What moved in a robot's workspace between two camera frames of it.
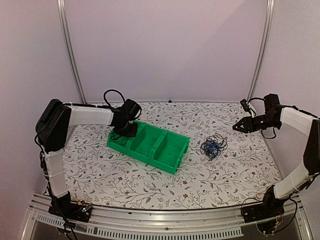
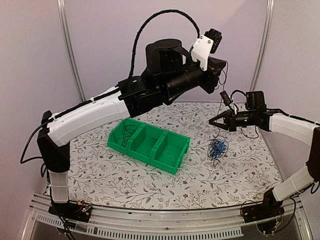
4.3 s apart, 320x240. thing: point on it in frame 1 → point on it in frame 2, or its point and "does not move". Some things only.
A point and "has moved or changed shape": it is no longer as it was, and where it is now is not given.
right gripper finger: [243, 123] → [222, 115]
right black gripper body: [267, 123] → [232, 119]
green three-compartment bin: [164, 150] does not move
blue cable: [210, 147] has moved or changed shape
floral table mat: [221, 167] does not move
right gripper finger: [245, 128] → [225, 126]
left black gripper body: [127, 130] → [209, 85]
